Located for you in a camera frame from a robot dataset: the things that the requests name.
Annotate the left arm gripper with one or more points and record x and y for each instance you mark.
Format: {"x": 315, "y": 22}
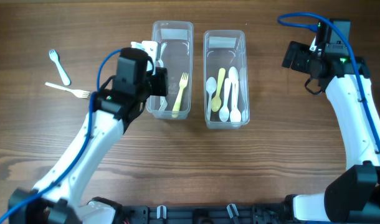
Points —
{"x": 159, "y": 87}

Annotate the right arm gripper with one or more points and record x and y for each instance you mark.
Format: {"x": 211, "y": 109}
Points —
{"x": 302, "y": 50}

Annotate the cream yellow plastic fork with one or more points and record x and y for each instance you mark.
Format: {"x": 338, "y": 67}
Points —
{"x": 182, "y": 85}

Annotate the white spoon thin handle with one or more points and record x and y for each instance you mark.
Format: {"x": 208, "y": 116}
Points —
{"x": 243, "y": 82}

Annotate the yellow-green plastic spoon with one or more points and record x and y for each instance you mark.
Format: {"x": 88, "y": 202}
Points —
{"x": 216, "y": 101}

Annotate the white spoon wide handle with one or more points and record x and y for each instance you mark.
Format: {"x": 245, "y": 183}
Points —
{"x": 235, "y": 115}

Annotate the long white fork top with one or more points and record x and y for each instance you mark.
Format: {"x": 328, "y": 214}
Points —
{"x": 163, "y": 102}

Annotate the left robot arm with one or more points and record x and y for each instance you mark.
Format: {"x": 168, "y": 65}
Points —
{"x": 112, "y": 107}

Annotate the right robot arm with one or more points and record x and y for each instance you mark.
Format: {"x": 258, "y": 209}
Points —
{"x": 354, "y": 197}

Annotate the left clear plastic container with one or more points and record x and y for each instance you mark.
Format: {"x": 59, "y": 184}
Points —
{"x": 178, "y": 59}

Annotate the clear plastic container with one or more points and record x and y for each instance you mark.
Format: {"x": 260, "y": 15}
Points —
{"x": 224, "y": 49}
{"x": 178, "y": 59}

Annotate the right clear plastic container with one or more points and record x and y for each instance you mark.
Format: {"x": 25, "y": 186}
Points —
{"x": 224, "y": 49}

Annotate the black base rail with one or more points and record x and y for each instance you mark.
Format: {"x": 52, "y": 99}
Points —
{"x": 232, "y": 213}

